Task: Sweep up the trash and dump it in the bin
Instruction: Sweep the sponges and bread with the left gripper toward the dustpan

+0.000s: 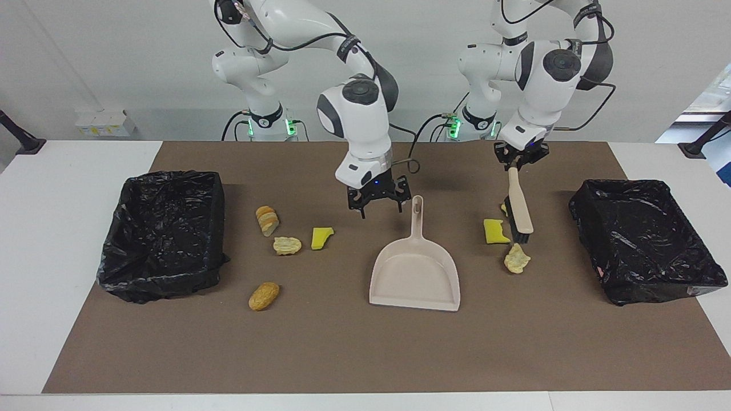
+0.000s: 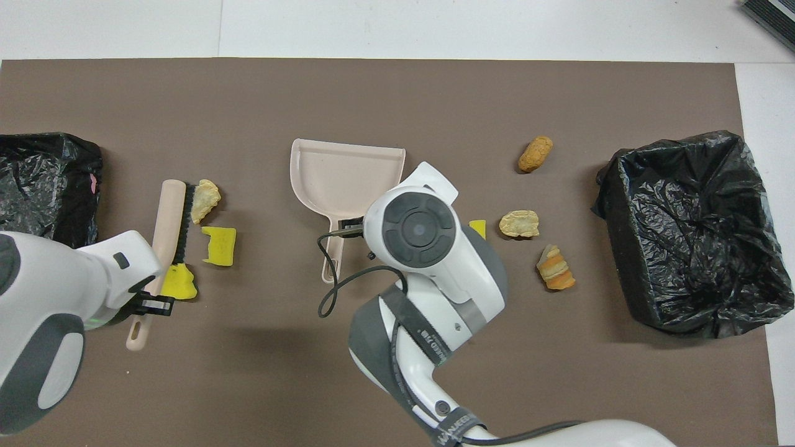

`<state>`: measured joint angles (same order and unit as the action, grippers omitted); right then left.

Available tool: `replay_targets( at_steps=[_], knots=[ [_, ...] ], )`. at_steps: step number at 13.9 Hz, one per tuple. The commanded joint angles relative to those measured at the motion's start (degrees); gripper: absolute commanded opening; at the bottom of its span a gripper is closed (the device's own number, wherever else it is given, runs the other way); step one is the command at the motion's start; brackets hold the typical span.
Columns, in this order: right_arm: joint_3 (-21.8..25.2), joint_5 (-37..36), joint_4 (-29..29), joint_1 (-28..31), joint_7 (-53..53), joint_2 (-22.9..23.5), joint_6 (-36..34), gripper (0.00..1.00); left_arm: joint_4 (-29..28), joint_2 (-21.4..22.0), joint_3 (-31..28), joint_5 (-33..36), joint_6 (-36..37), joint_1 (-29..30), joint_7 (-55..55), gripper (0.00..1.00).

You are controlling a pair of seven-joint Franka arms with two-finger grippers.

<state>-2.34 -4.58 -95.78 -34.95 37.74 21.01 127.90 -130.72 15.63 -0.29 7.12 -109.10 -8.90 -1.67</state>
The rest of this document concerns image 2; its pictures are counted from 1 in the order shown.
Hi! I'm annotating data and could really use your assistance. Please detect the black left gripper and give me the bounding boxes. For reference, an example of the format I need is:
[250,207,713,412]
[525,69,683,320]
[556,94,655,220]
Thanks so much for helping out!
[106,287,176,327]

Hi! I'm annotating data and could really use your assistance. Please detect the yellow green sponge piece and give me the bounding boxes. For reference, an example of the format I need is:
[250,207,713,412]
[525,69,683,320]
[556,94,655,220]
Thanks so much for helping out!
[201,226,237,268]
[160,263,199,301]

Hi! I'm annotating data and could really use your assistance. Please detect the beige plastic dustpan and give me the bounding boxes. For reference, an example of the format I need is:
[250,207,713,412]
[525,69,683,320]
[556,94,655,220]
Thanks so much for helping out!
[289,138,407,284]

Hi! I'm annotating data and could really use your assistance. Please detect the beige hand brush black bristles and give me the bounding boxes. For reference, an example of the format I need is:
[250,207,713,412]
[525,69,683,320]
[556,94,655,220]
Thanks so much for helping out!
[125,179,198,352]

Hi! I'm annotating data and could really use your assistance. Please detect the pale foam scrap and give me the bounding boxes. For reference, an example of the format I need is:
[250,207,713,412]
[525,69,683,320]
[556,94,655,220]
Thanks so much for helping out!
[189,179,222,225]
[499,210,540,239]

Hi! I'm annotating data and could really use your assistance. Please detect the brown potato shaped scrap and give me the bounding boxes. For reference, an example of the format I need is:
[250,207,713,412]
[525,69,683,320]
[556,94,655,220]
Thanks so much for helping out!
[518,135,554,174]

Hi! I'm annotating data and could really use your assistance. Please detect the orange striped foam scrap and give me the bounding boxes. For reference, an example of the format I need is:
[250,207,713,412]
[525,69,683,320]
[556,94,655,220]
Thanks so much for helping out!
[535,244,576,291]

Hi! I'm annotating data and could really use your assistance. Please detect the black bag bin pink mark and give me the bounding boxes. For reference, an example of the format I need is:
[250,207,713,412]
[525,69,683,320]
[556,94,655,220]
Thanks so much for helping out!
[0,132,104,249]

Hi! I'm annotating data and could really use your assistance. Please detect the black bag lined bin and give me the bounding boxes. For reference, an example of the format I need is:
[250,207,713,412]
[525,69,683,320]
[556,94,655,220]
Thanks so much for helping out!
[591,130,795,339]

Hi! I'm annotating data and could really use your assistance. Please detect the large brown table mat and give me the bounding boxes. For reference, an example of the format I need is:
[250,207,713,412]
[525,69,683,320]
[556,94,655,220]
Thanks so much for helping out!
[0,58,779,447]

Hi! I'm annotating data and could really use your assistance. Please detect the dark ribbed device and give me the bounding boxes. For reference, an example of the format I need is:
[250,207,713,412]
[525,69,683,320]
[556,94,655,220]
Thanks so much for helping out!
[740,0,795,53]

